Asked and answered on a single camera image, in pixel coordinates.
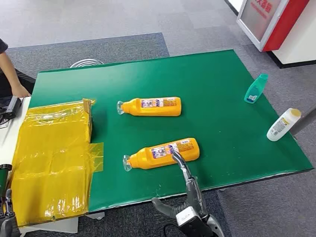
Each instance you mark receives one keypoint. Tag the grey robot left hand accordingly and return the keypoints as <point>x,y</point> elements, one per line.
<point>7,225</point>

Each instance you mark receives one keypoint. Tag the person's hand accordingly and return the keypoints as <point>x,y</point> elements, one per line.
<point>20,91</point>

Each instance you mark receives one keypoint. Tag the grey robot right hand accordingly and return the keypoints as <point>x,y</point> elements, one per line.
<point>194,196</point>

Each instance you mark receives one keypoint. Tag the orange bottle with clear cap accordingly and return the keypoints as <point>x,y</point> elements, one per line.
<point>153,111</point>
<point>148,160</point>

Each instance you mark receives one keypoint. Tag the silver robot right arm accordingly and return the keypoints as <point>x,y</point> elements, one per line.
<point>216,227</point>

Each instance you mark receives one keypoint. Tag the person's forearm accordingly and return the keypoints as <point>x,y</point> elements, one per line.
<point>8,70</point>

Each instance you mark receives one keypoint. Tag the teal plastic bottle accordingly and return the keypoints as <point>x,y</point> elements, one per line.
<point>255,90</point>

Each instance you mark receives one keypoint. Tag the white bottle with yellow cap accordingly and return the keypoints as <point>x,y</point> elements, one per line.
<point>281,126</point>

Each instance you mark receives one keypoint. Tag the black handheld device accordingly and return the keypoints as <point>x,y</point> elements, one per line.
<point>10,106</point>

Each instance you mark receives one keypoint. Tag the cardboard box in yellow film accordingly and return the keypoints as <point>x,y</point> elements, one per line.
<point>49,163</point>

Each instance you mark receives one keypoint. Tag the green table mat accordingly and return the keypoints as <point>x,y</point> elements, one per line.
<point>210,114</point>

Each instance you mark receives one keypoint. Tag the red and white display cabinet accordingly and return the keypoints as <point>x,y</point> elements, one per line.
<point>283,29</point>

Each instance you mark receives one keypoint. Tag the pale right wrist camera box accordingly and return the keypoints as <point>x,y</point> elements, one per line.
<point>186,217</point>

